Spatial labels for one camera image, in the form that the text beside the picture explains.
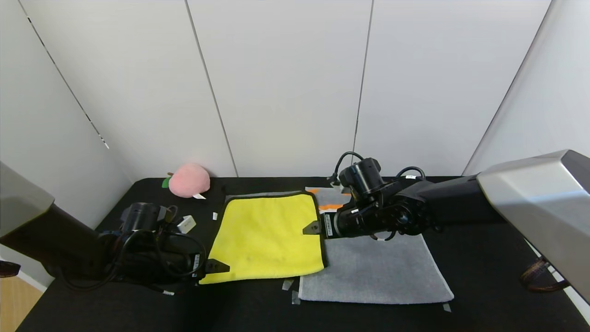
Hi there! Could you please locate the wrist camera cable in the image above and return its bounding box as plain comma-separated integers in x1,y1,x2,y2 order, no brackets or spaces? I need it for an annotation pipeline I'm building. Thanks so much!
161,205,181,231
330,151,367,183

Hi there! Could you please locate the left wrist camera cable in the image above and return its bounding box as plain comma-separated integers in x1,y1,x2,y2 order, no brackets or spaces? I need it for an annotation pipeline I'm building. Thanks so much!
161,205,181,231

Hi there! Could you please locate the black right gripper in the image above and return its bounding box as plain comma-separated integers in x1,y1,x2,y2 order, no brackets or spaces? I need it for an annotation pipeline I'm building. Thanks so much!
302,206,355,239

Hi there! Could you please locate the left gripper motor cable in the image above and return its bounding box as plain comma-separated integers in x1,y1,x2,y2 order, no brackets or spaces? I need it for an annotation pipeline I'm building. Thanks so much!
58,228,208,296

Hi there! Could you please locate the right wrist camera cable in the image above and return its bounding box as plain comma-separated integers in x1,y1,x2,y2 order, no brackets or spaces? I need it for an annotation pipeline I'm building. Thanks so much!
330,151,367,183

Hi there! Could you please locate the grey towel orange white pattern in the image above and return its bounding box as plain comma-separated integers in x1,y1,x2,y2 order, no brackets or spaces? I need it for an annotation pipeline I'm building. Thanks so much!
298,187,454,305

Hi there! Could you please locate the yellow microfibre towel black edging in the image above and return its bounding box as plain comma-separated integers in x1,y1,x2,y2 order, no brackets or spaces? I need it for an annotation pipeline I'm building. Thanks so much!
199,191,328,285

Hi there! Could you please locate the right gripper motor cable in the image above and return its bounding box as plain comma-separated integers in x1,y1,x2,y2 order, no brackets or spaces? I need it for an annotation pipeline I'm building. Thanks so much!
395,166,427,181

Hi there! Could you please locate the pink plush peach toy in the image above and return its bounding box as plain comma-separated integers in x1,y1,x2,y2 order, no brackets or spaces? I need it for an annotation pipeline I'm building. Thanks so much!
162,163,211,200

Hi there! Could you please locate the gripper motor cable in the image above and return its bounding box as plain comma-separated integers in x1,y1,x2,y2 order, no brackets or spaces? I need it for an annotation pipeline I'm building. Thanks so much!
58,228,208,296
395,166,427,181

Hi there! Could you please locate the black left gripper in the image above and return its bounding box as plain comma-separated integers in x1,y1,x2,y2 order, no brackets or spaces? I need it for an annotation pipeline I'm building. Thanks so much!
161,238,230,279

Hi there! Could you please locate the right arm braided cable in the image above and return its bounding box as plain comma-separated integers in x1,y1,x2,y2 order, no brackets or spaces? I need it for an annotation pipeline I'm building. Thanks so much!
520,257,571,294

